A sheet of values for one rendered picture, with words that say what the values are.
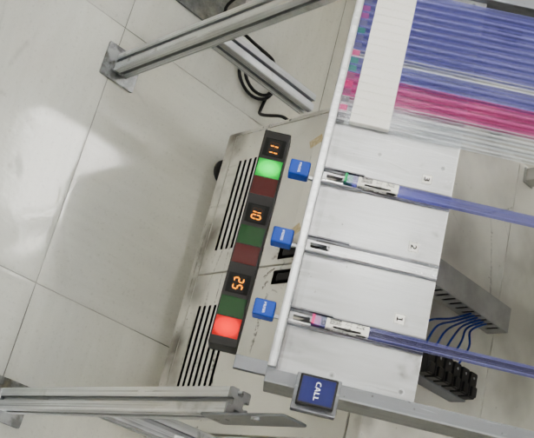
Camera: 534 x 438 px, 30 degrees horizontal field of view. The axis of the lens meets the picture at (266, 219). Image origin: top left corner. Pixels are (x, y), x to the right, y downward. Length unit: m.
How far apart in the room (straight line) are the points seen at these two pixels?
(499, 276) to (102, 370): 0.81
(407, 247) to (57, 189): 0.84
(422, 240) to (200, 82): 1.00
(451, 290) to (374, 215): 0.37
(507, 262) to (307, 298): 0.71
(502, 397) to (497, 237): 0.31
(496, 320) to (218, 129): 0.82
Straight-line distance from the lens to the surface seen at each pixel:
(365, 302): 1.40
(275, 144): 1.50
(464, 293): 1.81
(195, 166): 2.26
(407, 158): 1.50
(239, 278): 1.41
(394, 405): 1.36
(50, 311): 2.00
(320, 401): 1.31
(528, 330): 2.07
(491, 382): 1.95
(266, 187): 1.47
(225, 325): 1.39
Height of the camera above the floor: 1.69
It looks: 45 degrees down
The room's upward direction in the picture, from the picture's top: 80 degrees clockwise
